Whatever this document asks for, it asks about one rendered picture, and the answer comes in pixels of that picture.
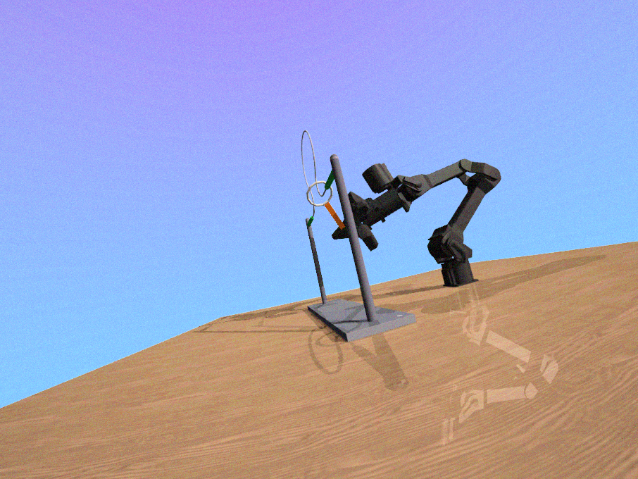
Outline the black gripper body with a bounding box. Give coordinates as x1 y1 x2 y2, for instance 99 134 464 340
353 198 388 251

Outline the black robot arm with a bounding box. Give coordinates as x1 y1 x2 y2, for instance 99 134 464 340
348 158 501 287

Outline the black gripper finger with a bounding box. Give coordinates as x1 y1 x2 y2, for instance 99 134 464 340
332 220 346 236
332 227 361 240

